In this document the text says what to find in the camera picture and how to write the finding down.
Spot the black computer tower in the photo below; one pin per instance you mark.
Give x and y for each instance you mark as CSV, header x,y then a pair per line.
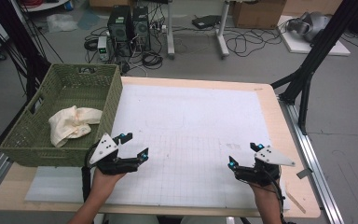
x,y
141,28
119,28

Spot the white power supply box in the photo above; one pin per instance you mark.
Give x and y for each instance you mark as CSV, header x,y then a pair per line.
x,y
102,48

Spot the person's left hand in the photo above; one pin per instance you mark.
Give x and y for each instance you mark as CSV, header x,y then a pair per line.
x,y
104,183

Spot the white desk leg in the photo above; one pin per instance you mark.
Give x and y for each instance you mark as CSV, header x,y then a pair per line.
x,y
222,34
170,31

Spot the person's right hand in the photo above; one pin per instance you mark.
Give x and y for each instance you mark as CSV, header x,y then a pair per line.
x,y
267,193

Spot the grey tape piece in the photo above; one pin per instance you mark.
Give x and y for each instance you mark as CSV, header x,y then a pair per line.
x,y
304,173

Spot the cream printed cloth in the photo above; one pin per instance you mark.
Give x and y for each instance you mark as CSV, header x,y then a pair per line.
x,y
71,123

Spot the black metal stand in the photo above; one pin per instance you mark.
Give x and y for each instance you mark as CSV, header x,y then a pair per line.
x,y
320,49
18,40

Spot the green woven basket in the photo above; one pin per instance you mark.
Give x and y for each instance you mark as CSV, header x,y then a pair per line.
x,y
71,93

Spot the white floor board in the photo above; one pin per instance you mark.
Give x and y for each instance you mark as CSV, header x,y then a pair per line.
x,y
295,45

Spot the thin wooden stick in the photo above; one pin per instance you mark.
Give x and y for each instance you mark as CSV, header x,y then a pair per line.
x,y
296,202

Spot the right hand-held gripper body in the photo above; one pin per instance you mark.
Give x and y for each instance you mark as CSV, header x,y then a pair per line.
x,y
272,157

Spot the flat black box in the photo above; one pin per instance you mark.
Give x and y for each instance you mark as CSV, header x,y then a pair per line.
x,y
205,21

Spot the clear plastic bag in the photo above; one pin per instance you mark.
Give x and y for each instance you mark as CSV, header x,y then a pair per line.
x,y
61,23

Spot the brown cardboard box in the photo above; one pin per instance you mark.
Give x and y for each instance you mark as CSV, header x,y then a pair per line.
x,y
258,14

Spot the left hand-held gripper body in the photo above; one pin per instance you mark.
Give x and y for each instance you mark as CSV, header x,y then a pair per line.
x,y
105,147

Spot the grey headset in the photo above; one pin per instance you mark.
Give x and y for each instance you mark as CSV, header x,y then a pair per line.
x,y
312,26

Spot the blue floor sheet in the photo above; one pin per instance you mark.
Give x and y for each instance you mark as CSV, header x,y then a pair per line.
x,y
88,19

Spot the white grid mat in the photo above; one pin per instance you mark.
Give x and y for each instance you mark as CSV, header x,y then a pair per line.
x,y
183,124

